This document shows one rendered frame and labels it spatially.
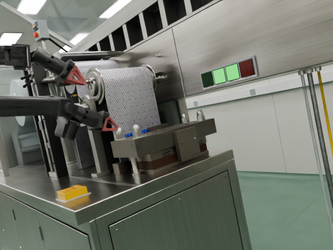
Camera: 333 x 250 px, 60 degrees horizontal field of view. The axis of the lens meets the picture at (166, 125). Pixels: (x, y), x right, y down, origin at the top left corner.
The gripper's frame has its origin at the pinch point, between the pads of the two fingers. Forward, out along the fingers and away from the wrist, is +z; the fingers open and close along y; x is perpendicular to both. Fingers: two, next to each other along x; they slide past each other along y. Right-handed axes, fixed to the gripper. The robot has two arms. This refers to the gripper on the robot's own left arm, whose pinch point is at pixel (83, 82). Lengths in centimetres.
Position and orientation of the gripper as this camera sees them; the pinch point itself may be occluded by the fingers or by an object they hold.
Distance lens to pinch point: 116.7
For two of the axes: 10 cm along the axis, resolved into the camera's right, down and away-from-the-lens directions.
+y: 6.0, -0.9, -7.9
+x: 3.2, -8.8, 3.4
